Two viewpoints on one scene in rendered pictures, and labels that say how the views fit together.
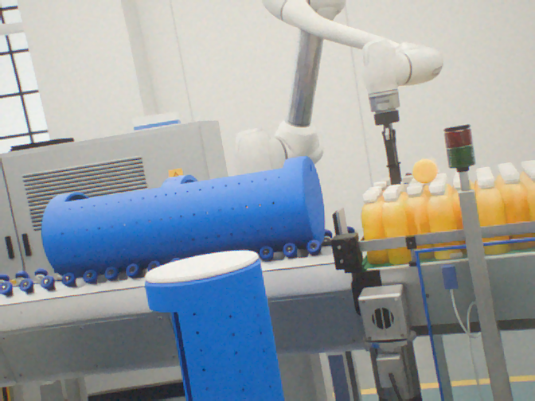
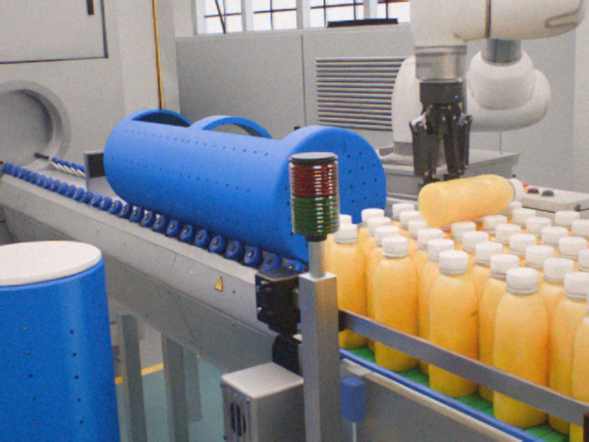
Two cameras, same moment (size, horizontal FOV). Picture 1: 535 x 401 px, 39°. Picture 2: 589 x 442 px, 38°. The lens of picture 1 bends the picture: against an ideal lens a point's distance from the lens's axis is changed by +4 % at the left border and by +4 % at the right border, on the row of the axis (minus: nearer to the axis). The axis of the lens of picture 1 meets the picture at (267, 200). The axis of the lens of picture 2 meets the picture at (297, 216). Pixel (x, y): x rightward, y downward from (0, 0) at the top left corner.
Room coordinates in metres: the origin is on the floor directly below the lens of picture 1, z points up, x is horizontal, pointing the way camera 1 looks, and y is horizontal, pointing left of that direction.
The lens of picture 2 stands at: (0.95, -1.17, 1.41)
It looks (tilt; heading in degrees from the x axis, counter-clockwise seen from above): 12 degrees down; 41
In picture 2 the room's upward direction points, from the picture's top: 2 degrees counter-clockwise
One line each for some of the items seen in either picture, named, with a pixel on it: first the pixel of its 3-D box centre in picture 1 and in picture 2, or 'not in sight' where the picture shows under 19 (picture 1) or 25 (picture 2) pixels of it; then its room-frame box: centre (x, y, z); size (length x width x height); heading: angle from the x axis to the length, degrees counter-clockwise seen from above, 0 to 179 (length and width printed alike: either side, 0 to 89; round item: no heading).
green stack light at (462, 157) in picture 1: (461, 156); (315, 212); (1.79, -0.48, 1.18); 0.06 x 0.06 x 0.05
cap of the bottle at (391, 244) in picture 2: (436, 188); (395, 244); (2.00, -0.46, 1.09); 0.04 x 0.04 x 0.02
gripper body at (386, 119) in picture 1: (388, 126); (441, 107); (2.24, -0.40, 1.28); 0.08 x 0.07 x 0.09; 164
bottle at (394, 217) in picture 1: (396, 229); (347, 289); (2.03, -0.34, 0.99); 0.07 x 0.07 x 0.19
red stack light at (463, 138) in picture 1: (458, 138); (314, 178); (1.79, -0.48, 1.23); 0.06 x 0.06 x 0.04
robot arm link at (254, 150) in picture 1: (255, 156); (426, 98); (2.87, 0.02, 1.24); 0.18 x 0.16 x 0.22; 122
